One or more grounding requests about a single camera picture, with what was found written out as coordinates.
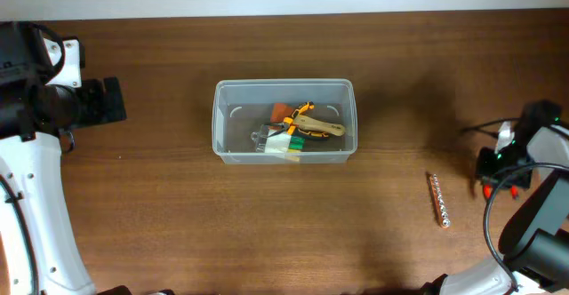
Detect red handled cutting pliers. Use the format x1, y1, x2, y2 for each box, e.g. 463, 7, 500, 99
482, 184, 519, 200

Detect clear plastic container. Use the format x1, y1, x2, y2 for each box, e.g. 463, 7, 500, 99
212, 78, 357, 164

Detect orange scraper with wooden handle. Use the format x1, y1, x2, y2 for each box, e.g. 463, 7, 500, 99
268, 102, 347, 138

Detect clear box of coloured bits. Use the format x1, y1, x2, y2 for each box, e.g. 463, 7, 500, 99
251, 125, 305, 163

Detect orange black long-nose pliers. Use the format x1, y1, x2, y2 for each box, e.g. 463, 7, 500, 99
264, 101, 330, 140

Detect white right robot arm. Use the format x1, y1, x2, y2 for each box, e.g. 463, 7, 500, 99
420, 100, 568, 295

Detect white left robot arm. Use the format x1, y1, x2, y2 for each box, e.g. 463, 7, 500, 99
1, 21, 127, 295

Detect orange socket bit rail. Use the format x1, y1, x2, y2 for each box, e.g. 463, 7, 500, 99
428, 174, 451, 228

